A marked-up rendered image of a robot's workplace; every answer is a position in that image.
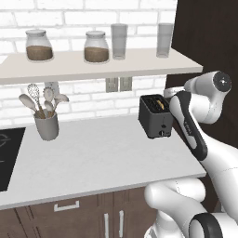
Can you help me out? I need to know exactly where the black hob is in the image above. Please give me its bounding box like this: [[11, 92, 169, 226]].
[[0, 126, 27, 192]]

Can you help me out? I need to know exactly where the grey wall socket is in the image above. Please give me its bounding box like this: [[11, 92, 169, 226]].
[[44, 81, 60, 96], [105, 77, 120, 94], [119, 76, 134, 93]]

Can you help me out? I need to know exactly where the brown drawer front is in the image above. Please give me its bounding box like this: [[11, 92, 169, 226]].
[[29, 192, 101, 238]]

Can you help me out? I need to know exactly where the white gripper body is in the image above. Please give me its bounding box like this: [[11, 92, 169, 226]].
[[164, 86, 186, 99]]

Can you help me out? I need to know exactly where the grey utensil pot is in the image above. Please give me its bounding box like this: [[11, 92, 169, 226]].
[[33, 112, 60, 141]]

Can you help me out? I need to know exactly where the brown cupboard door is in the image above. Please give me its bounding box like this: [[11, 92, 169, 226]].
[[112, 185, 160, 238], [98, 191, 115, 238]]

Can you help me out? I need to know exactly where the white drawer handle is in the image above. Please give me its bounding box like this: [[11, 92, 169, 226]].
[[53, 200, 81, 213]]

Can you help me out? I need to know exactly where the black toaster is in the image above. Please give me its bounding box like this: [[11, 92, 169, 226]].
[[138, 94, 175, 139]]

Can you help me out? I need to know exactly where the white cupboard handle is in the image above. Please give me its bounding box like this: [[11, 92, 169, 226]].
[[103, 212, 111, 238], [118, 209, 126, 238]]

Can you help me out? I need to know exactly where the glass jar with brown contents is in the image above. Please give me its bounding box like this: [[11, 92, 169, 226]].
[[83, 30, 111, 64], [24, 28, 55, 62]]

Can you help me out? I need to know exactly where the dark brown tall cupboard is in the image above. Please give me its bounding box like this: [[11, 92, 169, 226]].
[[163, 0, 238, 215]]

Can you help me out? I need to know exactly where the brown corner cupboard panel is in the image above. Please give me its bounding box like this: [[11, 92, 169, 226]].
[[0, 205, 35, 238]]

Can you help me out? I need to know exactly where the clear drinking glass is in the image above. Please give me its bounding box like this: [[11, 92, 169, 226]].
[[155, 22, 175, 60], [110, 23, 129, 60]]

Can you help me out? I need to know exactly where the beige wall shelf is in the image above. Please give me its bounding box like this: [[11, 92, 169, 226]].
[[0, 47, 205, 86]]

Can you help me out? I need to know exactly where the bread slice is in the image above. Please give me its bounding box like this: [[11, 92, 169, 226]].
[[155, 99, 165, 111]]

